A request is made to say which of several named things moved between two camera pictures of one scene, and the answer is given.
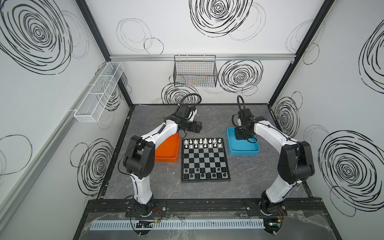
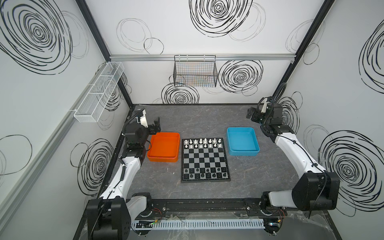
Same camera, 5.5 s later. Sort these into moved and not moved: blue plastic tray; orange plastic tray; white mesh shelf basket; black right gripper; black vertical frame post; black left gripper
Moved: black left gripper; black right gripper
Not moved: blue plastic tray; black vertical frame post; orange plastic tray; white mesh shelf basket
